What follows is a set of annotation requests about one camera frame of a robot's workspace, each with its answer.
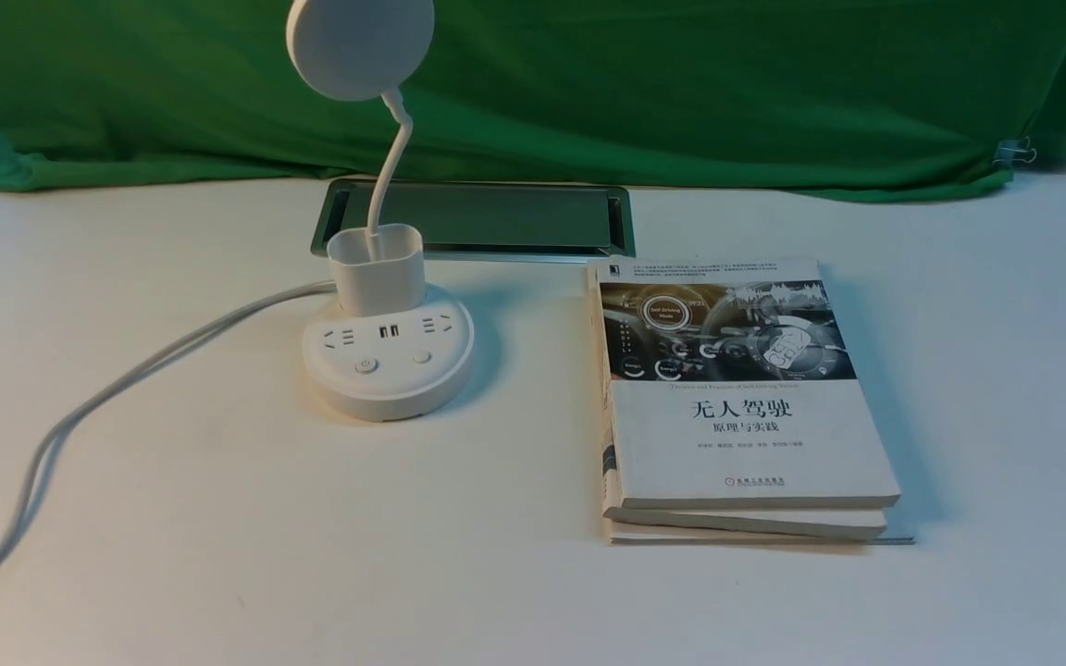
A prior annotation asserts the white power cable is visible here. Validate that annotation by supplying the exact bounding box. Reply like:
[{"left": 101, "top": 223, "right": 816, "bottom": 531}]
[{"left": 0, "top": 280, "right": 339, "bottom": 592}]

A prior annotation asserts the metal desk cable grommet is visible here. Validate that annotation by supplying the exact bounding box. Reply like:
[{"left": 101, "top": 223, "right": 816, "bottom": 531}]
[{"left": 311, "top": 179, "right": 637, "bottom": 261}]

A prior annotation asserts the white desk lamp socket base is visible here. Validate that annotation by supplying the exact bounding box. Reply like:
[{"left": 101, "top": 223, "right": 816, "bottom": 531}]
[{"left": 285, "top": 1, "right": 475, "bottom": 423}]

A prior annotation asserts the green backdrop cloth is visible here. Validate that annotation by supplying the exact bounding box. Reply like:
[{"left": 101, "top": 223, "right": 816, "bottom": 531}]
[{"left": 0, "top": 1, "right": 1066, "bottom": 204}]

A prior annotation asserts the top white self-driving book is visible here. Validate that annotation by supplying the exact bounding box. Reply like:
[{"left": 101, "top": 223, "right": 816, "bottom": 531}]
[{"left": 585, "top": 257, "right": 902, "bottom": 511}]

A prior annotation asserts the metal binder clip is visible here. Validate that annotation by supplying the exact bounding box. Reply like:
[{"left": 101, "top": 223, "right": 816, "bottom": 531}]
[{"left": 991, "top": 136, "right": 1039, "bottom": 169}]

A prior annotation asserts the bottom white book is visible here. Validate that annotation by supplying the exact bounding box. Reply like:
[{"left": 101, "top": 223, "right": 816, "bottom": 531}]
[{"left": 601, "top": 444, "right": 888, "bottom": 545}]

